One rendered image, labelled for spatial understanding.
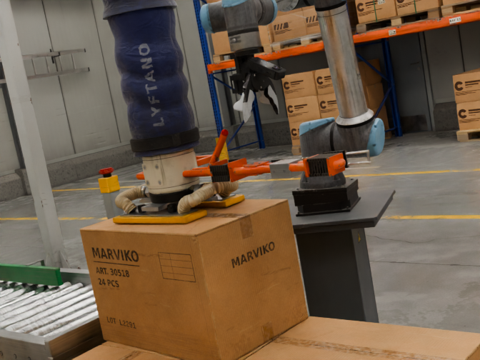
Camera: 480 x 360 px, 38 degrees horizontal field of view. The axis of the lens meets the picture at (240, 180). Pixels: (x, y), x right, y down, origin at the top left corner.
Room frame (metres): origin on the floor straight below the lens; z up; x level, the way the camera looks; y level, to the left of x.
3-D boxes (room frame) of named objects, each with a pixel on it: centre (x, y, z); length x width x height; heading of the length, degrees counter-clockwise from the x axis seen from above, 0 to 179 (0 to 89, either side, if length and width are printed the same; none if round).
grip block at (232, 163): (2.14, 0.03, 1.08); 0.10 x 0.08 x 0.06; 139
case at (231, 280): (2.28, 0.21, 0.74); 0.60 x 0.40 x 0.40; 44
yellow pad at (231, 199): (2.38, 0.15, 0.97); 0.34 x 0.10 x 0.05; 49
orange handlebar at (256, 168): (2.27, -0.01, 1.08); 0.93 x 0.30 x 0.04; 49
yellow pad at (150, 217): (2.23, 0.28, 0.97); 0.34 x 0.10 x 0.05; 49
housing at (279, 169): (2.00, -0.13, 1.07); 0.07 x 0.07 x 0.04; 49
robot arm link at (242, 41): (2.05, -0.08, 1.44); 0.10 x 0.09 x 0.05; 138
